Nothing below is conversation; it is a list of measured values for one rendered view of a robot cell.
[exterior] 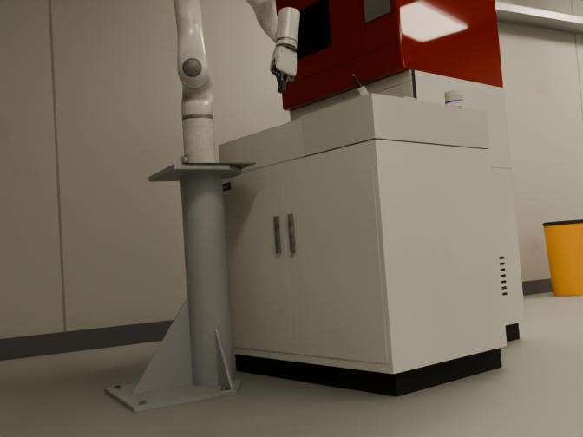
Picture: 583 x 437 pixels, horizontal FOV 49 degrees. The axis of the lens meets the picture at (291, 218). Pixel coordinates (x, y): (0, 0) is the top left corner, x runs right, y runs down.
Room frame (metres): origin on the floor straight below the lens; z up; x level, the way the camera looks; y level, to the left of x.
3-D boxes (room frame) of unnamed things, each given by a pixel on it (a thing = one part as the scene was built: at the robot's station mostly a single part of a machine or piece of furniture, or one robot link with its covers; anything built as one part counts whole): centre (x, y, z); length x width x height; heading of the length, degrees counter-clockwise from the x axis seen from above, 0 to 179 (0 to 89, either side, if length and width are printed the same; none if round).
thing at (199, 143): (2.47, 0.34, 0.92); 0.19 x 0.19 x 0.18
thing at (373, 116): (2.36, -0.41, 0.89); 0.62 x 0.35 x 0.14; 129
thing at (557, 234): (5.41, -2.30, 0.31); 0.39 x 0.39 x 0.61
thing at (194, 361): (2.43, 0.43, 0.41); 0.51 x 0.44 x 0.82; 118
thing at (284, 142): (2.54, 0.08, 0.89); 0.55 x 0.09 x 0.14; 39
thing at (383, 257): (2.59, -0.21, 0.41); 0.96 x 0.64 x 0.82; 39
